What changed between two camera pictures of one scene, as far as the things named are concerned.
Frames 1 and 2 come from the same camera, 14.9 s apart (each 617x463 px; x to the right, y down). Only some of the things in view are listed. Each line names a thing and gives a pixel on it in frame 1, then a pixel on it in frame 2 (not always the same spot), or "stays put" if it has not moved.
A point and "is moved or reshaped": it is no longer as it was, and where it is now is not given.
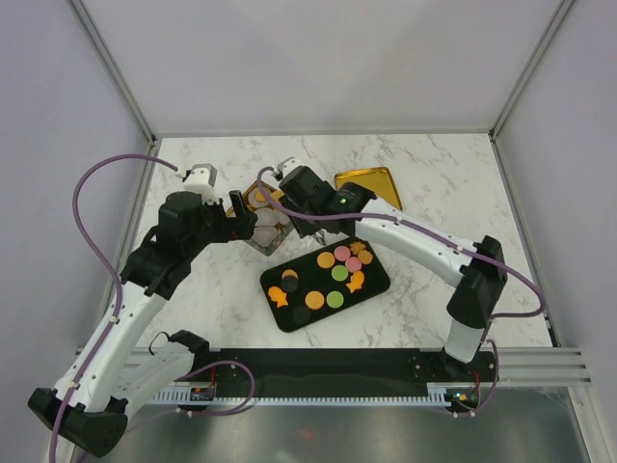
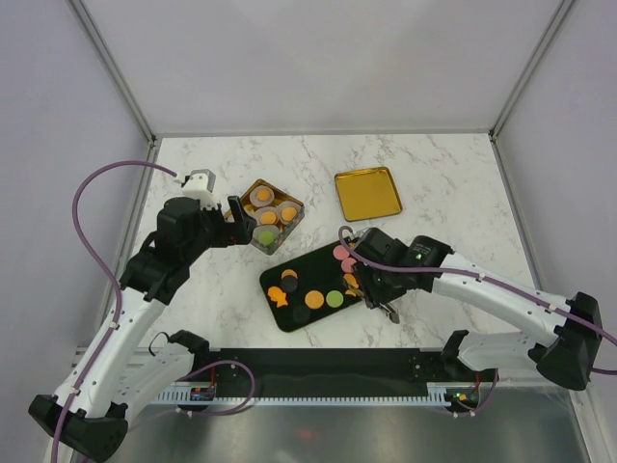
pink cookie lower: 353,264 stays put
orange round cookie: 325,259 -> 268,218
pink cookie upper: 341,253 stays put
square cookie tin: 271,225 stays put
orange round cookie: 314,299 stays put
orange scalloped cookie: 277,195 is moved or reshaped
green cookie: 339,273 -> 266,237
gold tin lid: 378,179 stays put
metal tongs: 320,234 -> 390,312
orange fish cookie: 276,294 stays put
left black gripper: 232,228 stays put
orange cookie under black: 289,272 stays put
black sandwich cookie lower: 301,314 stays put
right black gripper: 303,229 -> 373,295
